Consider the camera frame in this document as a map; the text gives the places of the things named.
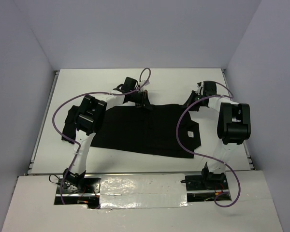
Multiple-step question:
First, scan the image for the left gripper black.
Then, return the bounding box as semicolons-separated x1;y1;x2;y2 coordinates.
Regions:
130;89;153;111

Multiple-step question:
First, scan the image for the black long sleeve shirt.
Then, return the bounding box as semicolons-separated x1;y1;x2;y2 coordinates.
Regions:
61;103;202;160

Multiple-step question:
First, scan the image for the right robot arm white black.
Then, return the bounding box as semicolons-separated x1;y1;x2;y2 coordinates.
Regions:
183;81;251;189

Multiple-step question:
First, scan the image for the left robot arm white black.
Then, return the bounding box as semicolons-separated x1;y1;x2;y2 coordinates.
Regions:
62;77;149;193

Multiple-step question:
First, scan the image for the silver foil sheet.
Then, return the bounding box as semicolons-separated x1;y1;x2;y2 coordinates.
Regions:
100;174;188;209

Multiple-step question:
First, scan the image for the white foam board front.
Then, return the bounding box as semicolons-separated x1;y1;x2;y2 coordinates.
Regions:
2;171;282;232

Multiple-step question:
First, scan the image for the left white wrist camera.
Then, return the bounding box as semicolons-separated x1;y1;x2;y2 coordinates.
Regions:
137;80;150;91

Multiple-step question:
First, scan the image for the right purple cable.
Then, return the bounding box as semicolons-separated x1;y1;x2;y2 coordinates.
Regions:
176;81;241;207

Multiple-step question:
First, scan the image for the purple cable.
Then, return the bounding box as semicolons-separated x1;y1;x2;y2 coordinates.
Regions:
176;81;241;207
52;67;152;205

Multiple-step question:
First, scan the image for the aluminium rail right edge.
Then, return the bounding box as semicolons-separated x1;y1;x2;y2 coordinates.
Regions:
221;68;254;170

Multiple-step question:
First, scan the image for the aluminium rail edge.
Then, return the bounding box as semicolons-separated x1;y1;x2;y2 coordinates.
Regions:
25;71;60;175
221;68;254;170

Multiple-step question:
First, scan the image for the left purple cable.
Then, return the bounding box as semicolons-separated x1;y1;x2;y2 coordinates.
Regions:
52;67;152;205

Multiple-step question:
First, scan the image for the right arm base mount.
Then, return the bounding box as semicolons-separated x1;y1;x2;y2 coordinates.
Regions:
180;163;228;191

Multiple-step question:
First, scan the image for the aluminium rail left edge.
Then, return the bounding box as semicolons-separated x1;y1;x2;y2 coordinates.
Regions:
25;71;60;175

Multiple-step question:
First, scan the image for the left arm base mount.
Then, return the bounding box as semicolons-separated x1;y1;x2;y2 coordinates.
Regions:
48;174;101;209

